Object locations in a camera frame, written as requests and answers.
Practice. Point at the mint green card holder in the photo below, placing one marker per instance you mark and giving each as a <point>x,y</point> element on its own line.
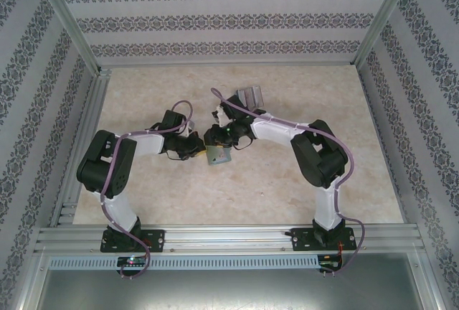
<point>217,156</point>

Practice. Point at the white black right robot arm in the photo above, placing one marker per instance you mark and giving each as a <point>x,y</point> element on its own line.
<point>328,209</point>

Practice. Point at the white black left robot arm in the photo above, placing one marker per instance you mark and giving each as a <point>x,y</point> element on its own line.
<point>120,213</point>

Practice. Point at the grey credit card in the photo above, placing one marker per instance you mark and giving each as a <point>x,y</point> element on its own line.
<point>254,93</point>

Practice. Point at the left circuit board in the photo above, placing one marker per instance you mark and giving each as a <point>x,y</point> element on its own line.
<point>132,261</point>

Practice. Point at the circuit board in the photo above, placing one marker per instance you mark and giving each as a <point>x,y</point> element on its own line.
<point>328,263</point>
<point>132,261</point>

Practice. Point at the grey metal panel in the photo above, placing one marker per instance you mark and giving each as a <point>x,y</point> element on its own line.
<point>229,292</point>

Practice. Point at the right circuit board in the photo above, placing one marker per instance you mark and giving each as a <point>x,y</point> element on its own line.
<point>328,263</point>

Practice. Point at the aluminium mounting rail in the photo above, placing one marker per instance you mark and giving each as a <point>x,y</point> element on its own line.
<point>229,238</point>

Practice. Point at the aluminium side rail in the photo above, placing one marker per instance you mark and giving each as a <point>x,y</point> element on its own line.
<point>82,145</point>

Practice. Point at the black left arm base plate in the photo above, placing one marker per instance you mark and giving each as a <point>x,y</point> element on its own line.
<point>157,240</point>

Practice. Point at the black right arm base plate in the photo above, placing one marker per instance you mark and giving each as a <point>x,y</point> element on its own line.
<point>299,240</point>

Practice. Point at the aluminium frame post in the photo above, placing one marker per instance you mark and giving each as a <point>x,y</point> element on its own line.
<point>383,19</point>
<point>69,19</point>

